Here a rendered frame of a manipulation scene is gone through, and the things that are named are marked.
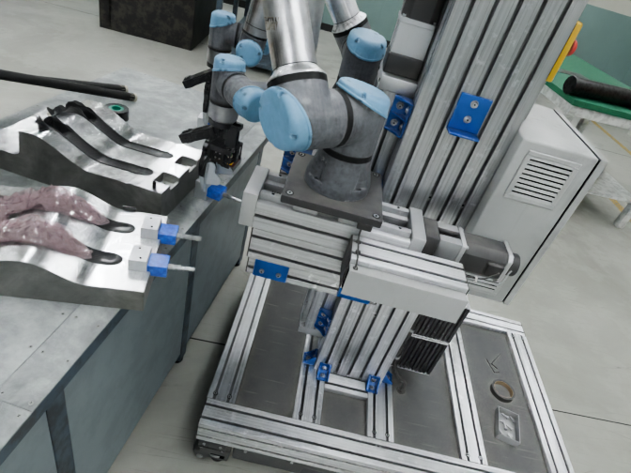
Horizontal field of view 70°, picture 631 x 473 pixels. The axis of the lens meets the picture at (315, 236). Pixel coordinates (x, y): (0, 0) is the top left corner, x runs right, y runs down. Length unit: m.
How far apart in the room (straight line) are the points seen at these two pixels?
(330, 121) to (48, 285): 0.62
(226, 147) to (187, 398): 0.99
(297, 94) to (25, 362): 0.66
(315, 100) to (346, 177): 0.20
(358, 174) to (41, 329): 0.68
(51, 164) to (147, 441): 0.94
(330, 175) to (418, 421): 1.03
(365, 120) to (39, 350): 0.73
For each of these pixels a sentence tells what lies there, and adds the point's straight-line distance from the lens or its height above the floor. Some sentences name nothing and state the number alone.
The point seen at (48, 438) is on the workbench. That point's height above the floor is 0.57.
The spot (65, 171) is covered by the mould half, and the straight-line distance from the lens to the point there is 1.30.
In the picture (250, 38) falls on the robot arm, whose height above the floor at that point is 1.19.
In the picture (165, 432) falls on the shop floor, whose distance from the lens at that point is 1.76.
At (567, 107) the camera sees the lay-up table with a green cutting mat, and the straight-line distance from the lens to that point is 3.72.
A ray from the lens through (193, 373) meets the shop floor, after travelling 1.89.
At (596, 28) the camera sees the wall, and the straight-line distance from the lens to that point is 8.59.
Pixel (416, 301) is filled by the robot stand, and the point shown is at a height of 0.91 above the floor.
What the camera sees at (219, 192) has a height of 0.84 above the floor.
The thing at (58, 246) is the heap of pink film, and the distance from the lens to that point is 1.01.
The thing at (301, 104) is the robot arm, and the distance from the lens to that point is 0.84.
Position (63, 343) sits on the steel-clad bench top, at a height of 0.80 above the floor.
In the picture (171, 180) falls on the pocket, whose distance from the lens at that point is 1.26.
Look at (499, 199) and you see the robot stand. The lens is 1.20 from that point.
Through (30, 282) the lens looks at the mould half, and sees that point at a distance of 1.01.
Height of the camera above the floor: 1.53
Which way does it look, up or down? 35 degrees down
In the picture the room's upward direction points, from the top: 17 degrees clockwise
